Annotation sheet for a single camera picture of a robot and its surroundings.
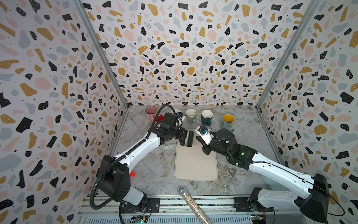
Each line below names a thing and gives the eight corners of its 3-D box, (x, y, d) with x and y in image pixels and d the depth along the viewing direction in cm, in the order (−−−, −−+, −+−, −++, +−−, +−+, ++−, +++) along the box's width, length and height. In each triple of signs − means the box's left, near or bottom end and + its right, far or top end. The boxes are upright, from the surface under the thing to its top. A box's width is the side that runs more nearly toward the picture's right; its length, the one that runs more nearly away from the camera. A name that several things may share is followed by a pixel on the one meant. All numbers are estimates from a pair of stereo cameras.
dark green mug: (200, 129, 109) (202, 120, 101) (200, 118, 116) (201, 109, 108) (211, 129, 109) (213, 120, 101) (210, 118, 116) (212, 109, 108)
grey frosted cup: (183, 125, 112) (183, 116, 104) (187, 116, 118) (187, 107, 110) (193, 127, 110) (193, 119, 102) (196, 118, 117) (197, 109, 109)
